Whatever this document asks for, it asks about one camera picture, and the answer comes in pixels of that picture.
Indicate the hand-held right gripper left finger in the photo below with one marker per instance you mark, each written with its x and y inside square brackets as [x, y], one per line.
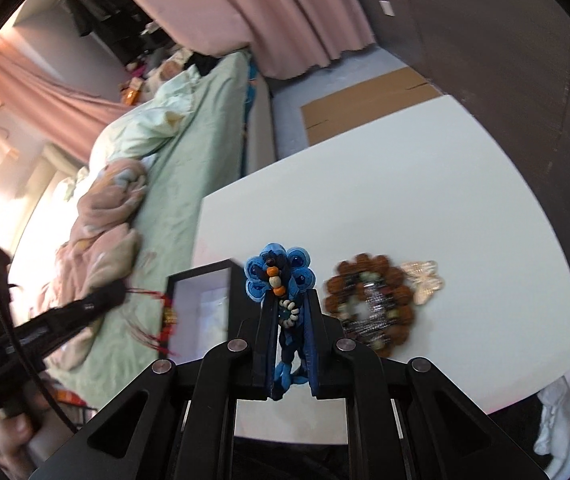
[266, 355]

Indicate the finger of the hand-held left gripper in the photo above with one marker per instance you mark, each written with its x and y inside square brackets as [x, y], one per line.
[70, 312]

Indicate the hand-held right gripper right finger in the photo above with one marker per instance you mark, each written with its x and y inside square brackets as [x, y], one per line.
[312, 355]

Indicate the blue flower knot ornament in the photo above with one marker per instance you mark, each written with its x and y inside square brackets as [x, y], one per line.
[260, 272]

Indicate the black jewelry box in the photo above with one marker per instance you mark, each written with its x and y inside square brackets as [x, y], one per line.
[190, 310]

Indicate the red tassel ornament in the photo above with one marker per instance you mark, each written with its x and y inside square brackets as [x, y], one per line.
[170, 316]

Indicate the pale butterfly hair clip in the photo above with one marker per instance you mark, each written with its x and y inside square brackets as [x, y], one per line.
[427, 285]

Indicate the person's left hand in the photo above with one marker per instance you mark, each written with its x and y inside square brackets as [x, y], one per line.
[15, 440]

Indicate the pink fleece blanket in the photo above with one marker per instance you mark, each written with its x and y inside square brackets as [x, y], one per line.
[100, 220]

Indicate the bed with green sheet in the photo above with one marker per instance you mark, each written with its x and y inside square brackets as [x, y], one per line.
[180, 160]

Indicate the white table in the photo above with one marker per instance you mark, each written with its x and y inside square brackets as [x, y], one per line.
[415, 185]

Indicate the light green duvet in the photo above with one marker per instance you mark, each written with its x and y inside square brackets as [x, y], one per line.
[140, 125]

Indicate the pink curtain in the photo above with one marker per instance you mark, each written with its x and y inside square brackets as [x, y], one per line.
[40, 95]
[265, 0]

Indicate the flat cardboard sheet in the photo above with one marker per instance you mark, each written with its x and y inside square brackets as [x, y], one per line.
[365, 105]

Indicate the pile of stuffed toys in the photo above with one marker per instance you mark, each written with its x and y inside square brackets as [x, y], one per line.
[157, 70]

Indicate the white cloth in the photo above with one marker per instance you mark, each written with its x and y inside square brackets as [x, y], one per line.
[565, 410]

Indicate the black garment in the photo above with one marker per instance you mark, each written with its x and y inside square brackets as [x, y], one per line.
[207, 62]

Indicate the hanging dark clothes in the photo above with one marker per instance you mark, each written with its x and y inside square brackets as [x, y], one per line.
[105, 15]

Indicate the white wall switch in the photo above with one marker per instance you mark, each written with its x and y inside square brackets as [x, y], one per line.
[387, 8]

